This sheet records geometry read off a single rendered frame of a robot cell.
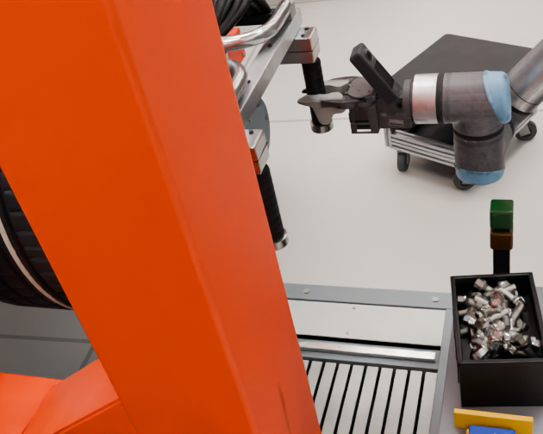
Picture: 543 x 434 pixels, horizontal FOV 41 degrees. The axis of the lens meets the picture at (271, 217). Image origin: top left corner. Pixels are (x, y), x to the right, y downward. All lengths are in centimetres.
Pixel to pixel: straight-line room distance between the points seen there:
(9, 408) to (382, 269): 129
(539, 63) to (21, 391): 104
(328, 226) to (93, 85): 187
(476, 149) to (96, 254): 85
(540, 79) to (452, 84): 18
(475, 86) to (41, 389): 87
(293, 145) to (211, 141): 216
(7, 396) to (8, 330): 123
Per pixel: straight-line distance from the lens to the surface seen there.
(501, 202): 134
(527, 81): 142
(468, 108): 131
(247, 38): 122
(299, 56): 133
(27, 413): 117
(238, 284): 71
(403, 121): 137
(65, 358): 225
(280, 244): 115
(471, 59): 249
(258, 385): 78
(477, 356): 123
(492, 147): 136
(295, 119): 297
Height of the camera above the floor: 149
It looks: 37 degrees down
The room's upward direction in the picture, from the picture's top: 14 degrees counter-clockwise
